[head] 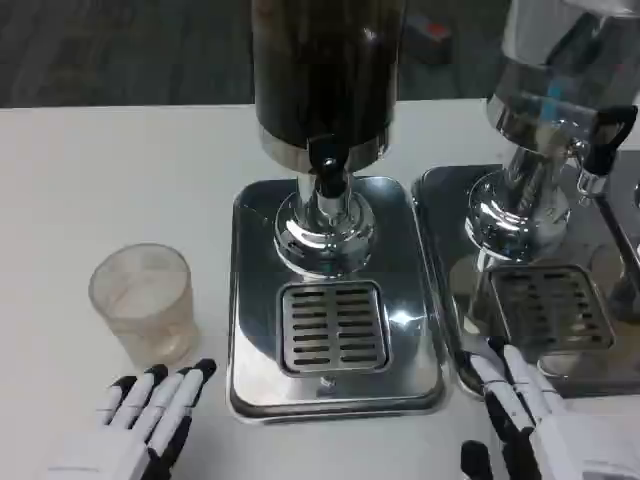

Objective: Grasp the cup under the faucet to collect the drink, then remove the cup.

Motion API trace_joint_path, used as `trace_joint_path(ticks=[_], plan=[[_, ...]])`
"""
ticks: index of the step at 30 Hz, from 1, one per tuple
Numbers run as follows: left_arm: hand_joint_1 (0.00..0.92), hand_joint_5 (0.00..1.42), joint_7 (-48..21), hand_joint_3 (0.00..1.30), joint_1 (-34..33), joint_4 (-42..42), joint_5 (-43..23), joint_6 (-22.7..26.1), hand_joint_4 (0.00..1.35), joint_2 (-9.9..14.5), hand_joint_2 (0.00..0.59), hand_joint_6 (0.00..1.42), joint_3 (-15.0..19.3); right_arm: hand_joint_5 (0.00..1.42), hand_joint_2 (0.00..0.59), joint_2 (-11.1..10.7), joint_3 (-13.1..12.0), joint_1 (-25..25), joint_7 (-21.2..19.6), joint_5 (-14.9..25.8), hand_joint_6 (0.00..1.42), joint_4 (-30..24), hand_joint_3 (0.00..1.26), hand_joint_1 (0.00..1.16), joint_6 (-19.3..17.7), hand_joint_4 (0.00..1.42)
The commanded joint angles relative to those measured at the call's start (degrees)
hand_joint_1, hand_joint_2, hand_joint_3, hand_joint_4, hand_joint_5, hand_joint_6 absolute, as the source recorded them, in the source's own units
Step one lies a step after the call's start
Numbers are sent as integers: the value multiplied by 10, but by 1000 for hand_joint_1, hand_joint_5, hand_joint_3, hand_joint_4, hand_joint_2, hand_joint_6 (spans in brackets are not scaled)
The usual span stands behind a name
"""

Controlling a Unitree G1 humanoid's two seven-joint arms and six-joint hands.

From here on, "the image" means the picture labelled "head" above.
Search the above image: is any dark drink dispenser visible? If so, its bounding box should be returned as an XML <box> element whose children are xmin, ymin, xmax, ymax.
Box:
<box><xmin>249</xmin><ymin>0</ymin><xmax>409</xmax><ymax>275</ymax></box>

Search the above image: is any black loop tap handle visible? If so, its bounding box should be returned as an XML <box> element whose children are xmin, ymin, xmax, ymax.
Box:
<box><xmin>577</xmin><ymin>104</ymin><xmax>640</xmax><ymax>196</ymax></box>

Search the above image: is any grey box with red patch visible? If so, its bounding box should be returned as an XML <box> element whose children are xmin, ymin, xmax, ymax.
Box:
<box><xmin>402</xmin><ymin>12</ymin><xmax>454</xmax><ymax>66</ymax></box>

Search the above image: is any steel drip tray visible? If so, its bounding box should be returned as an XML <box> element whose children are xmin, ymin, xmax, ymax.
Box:
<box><xmin>410</xmin><ymin>163</ymin><xmax>640</xmax><ymax>401</ymax></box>
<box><xmin>227</xmin><ymin>175</ymin><xmax>447</xmax><ymax>419</ymax></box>

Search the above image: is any clear ribbed glass cup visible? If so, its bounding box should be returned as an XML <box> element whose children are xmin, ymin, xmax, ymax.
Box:
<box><xmin>88</xmin><ymin>243</ymin><xmax>200</xmax><ymax>365</ymax></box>

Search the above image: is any slotted steel drip grid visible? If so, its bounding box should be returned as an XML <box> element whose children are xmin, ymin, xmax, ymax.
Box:
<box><xmin>487</xmin><ymin>264</ymin><xmax>616</xmax><ymax>354</ymax></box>
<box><xmin>276</xmin><ymin>280</ymin><xmax>394</xmax><ymax>376</ymax></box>

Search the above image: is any shiny steel drink dispenser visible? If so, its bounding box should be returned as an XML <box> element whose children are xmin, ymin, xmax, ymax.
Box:
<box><xmin>464</xmin><ymin>0</ymin><xmax>640</xmax><ymax>262</ymax></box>

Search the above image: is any black dispenser tap lever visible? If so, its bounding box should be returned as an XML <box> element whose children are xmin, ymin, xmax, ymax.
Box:
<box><xmin>305</xmin><ymin>134</ymin><xmax>354</xmax><ymax>200</ymax></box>

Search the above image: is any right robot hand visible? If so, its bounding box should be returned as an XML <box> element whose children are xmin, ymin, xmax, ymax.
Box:
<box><xmin>459</xmin><ymin>337</ymin><xmax>640</xmax><ymax>480</ymax></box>

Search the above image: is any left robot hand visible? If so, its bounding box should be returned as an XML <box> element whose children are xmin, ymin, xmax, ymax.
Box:
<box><xmin>47</xmin><ymin>358</ymin><xmax>217</xmax><ymax>480</ymax></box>

